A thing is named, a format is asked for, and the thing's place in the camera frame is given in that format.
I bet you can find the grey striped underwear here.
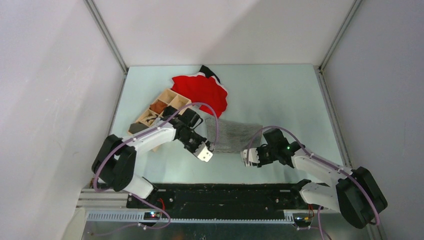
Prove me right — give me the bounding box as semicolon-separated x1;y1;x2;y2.
204;117;263;154

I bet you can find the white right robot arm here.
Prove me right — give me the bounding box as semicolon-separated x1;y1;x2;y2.
241;126;388;229

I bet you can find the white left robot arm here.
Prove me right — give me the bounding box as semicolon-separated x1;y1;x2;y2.
91;109;215;208

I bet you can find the brown rolled cloth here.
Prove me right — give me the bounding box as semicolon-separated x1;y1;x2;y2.
149;100;168;115

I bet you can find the wooden compartment organizer box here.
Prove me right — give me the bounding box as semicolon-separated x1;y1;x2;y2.
127;88;195;154

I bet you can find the red garment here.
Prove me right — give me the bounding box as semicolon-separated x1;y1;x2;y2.
171;65;228;118

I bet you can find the dark grey rolled cloth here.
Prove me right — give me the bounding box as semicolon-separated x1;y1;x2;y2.
128;122;149;135

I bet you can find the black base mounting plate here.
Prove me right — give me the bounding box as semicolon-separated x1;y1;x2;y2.
146;183;318;221

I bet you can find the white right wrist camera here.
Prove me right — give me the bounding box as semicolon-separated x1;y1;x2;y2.
240;148;260;167

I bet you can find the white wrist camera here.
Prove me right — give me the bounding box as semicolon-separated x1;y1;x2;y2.
193;143;213;163
240;148;260;167

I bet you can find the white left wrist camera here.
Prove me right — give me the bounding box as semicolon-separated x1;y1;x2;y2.
193;143;213;163

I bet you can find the aluminium front frame rail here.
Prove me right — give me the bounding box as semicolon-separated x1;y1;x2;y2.
77;184;309;223

